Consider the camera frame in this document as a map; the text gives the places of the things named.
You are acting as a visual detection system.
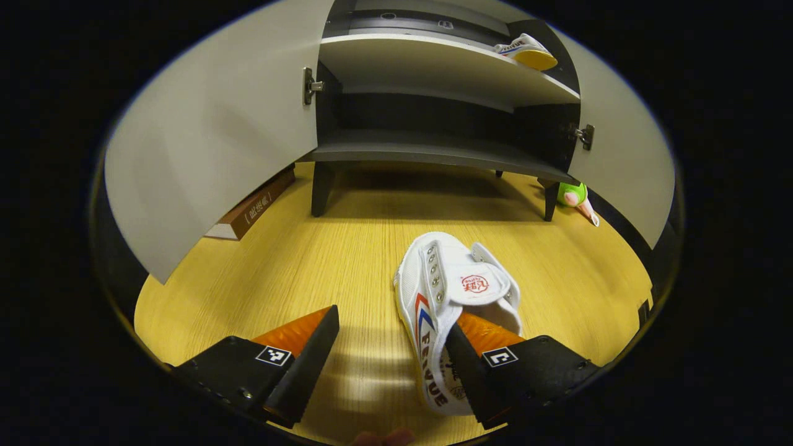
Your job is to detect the brown spine book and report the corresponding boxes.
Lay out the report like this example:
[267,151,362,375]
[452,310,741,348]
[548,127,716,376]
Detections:
[204,166,297,241]

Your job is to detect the white canvas shoe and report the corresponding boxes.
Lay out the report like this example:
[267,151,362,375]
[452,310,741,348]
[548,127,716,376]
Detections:
[494,33,558,71]
[393,232,524,417]

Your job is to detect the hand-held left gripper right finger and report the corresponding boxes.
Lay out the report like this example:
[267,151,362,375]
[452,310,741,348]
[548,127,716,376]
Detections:
[445,312,600,431]

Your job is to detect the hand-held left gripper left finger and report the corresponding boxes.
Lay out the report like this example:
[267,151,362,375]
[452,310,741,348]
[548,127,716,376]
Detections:
[170,305,340,429]

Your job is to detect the pink green plush toy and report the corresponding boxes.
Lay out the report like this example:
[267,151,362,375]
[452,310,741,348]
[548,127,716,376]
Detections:
[556,181,600,227]

